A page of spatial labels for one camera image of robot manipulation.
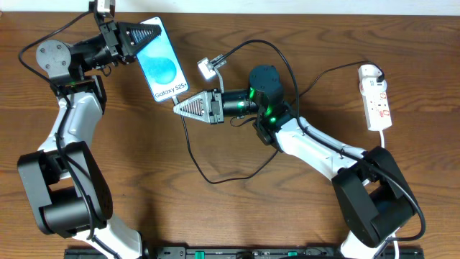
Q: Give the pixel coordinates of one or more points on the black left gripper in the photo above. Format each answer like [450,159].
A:
[112,42]

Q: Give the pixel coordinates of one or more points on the white power strip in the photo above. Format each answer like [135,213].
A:
[373,86]

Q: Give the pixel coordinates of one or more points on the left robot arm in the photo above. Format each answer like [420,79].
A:
[65,187]

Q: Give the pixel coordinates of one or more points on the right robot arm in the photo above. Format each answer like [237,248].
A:
[373,195]

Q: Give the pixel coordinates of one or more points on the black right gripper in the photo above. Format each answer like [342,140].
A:
[216,108]

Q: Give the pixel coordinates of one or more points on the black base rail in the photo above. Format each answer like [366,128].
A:
[261,253]

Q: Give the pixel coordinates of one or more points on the blue Galaxy smartphone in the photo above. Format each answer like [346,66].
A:
[161,67]

